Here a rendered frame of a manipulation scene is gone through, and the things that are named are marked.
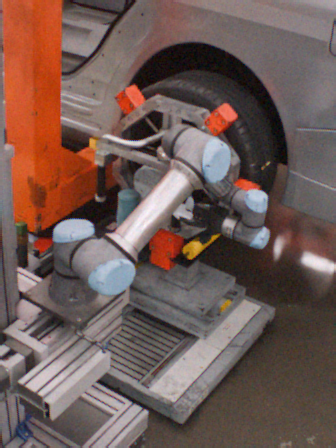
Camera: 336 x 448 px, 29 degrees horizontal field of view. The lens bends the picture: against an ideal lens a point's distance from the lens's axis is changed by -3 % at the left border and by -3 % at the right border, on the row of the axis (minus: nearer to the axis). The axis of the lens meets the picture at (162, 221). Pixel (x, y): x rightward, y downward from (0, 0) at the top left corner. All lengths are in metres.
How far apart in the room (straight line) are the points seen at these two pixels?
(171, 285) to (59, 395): 1.33
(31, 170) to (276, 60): 1.04
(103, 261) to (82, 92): 1.47
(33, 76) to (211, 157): 0.92
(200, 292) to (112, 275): 1.29
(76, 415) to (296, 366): 1.09
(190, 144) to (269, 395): 1.38
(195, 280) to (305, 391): 0.71
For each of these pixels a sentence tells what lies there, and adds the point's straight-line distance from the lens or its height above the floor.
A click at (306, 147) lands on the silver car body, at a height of 1.02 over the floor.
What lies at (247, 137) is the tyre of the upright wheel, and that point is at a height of 1.04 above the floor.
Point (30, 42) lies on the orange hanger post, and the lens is 2.45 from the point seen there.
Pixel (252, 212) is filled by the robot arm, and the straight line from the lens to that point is 2.17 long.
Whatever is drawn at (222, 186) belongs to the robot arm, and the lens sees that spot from 2.18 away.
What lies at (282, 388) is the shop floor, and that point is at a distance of 2.93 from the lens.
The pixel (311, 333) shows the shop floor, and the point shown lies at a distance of 3.24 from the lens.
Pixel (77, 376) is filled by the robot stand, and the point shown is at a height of 0.73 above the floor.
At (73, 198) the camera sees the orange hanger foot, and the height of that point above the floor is 0.59.
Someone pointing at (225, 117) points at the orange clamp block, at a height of 1.14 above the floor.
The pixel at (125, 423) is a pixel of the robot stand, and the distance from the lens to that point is 2.40.
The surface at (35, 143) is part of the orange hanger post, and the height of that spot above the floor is 0.94.
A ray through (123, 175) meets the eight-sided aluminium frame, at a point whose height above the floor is 0.75.
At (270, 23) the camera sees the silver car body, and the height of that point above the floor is 1.45.
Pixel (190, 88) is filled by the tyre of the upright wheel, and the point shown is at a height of 1.17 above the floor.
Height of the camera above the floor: 2.05
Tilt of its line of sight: 32 degrees down
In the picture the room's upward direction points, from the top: 5 degrees clockwise
